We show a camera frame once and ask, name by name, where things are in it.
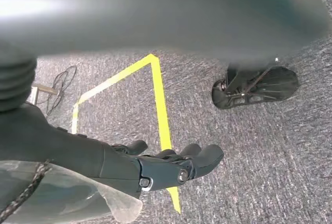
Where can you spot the yellow floor tape outline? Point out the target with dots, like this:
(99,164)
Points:
(161,112)

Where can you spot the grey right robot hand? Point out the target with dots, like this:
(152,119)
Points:
(78,157)

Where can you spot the translucent plastic cover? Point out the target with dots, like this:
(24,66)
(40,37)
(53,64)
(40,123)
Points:
(65,198)

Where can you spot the metal frame bar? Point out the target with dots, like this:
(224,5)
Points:
(44,88)

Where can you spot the black robot right foot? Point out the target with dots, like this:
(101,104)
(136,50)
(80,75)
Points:
(280,85)

